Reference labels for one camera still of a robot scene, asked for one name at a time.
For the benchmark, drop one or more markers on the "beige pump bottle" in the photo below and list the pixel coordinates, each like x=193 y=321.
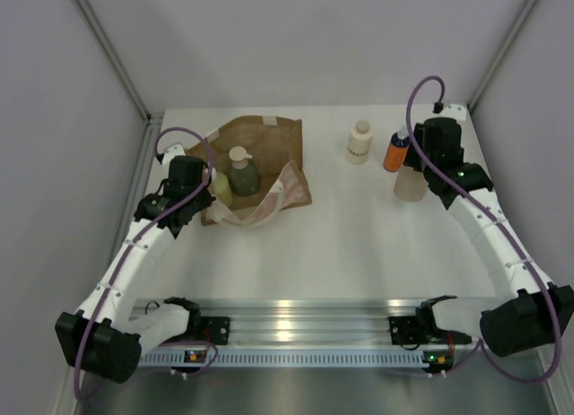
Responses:
x=410 y=185

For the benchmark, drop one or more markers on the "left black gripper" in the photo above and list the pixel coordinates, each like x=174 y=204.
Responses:
x=206 y=200

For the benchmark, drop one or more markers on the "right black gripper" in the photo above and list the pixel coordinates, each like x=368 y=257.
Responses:
x=412 y=159

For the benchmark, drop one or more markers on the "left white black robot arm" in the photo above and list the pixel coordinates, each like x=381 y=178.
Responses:
x=100 y=337

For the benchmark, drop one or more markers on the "aluminium frame post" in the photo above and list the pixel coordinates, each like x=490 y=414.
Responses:
x=107 y=47
x=511 y=34

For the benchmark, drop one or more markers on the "yellow-green squeeze bottle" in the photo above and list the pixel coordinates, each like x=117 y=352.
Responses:
x=221 y=188

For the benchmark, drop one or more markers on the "slotted cable duct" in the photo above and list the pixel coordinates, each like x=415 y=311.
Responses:
x=294 y=358

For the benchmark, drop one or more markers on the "white round cap bottle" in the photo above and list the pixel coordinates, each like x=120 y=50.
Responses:
x=359 y=142

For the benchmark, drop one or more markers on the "burlap canvas tote bag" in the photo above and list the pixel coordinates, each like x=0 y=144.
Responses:
x=275 y=146

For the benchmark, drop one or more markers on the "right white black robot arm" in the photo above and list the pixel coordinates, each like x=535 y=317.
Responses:
x=528 y=310

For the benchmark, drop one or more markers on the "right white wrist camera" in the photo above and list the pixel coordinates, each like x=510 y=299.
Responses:
x=450 y=110

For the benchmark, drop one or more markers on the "right aluminium frame post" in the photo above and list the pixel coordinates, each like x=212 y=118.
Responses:
x=511 y=34

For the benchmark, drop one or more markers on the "blue orange spray bottle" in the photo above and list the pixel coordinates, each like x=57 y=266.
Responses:
x=396 y=150

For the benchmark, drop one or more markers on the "aluminium mounting rail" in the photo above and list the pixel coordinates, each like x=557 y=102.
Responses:
x=308 y=323

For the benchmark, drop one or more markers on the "grey-green pump bottle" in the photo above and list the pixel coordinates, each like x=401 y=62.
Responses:
x=243 y=174

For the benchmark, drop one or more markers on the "left aluminium frame post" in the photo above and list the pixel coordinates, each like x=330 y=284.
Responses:
x=107 y=47

